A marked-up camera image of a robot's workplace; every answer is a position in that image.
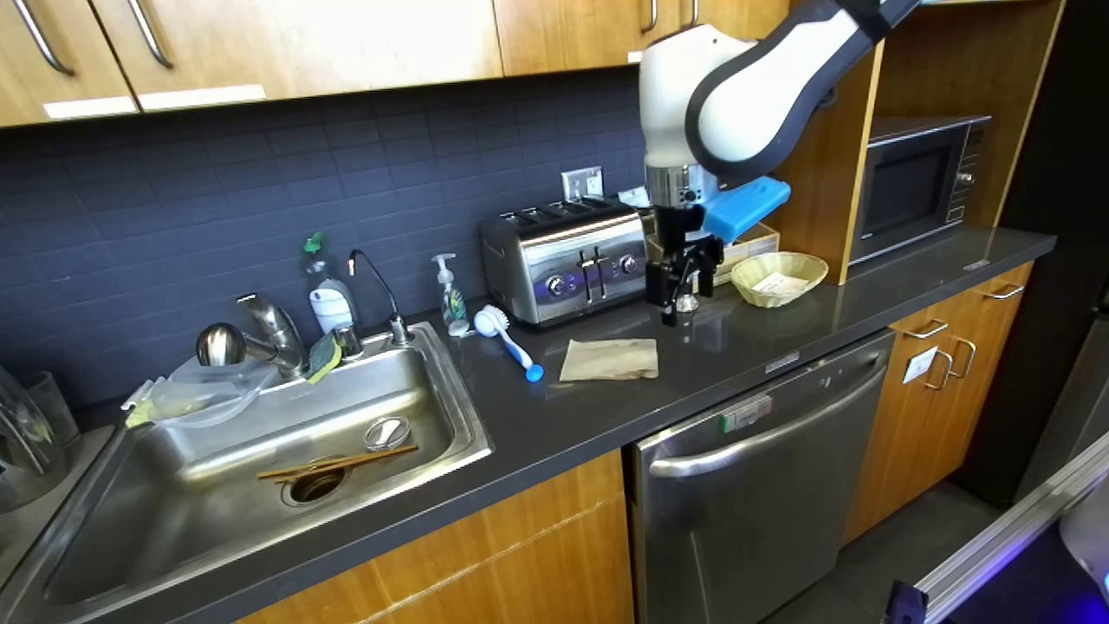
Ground stainless steel dishwasher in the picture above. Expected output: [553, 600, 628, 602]
[621, 325, 898, 624]

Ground woven wicker basket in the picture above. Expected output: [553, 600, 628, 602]
[728, 245, 830, 313]

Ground blue white dish brush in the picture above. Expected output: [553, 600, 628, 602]
[471, 302, 547, 386]

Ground wooden wall cabinet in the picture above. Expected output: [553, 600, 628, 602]
[0, 0, 792, 133]

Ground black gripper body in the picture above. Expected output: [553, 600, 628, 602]
[648, 204, 728, 282]

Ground wooden base cabinet with drawers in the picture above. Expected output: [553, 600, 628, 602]
[842, 256, 1037, 549]

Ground wooden microwave shelf unit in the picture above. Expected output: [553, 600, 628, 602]
[690, 0, 1072, 289]

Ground white wall outlet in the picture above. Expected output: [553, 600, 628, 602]
[557, 162, 606, 204]

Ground round metal sink stopper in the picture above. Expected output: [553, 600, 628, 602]
[361, 413, 415, 453]

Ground thin black curved faucet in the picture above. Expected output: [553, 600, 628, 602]
[344, 245, 412, 349]

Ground stainless steel microwave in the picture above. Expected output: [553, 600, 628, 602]
[847, 111, 995, 270]

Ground aluminium frame rail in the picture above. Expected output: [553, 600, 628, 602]
[886, 431, 1109, 624]

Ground blue cloth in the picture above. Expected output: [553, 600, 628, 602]
[698, 174, 797, 245]

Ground wooden chopstick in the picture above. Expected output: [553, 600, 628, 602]
[258, 452, 393, 488]
[252, 444, 426, 485]

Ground yellow green sponge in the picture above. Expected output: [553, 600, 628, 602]
[302, 334, 345, 390]

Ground clear glass jar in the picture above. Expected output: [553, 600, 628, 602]
[0, 364, 85, 515]

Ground metal ladle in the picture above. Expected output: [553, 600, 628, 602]
[189, 320, 280, 376]

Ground stainless steel sink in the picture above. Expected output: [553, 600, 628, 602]
[0, 320, 497, 624]

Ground chrome faucet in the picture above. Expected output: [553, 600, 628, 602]
[236, 289, 307, 376]

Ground clear plastic bag pile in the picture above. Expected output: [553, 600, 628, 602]
[116, 349, 286, 434]

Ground red white dishwasher sticker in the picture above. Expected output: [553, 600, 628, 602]
[720, 392, 775, 438]

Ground clear dish soap bottle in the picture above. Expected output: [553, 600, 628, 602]
[299, 233, 361, 354]

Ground white cabinet label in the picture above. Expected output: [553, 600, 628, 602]
[902, 344, 940, 390]

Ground stainless steel toaster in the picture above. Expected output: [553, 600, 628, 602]
[477, 197, 656, 331]

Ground crumpled white paper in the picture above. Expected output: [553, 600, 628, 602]
[236, 448, 637, 624]

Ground clear pump soap bottle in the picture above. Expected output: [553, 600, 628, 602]
[430, 251, 475, 344]

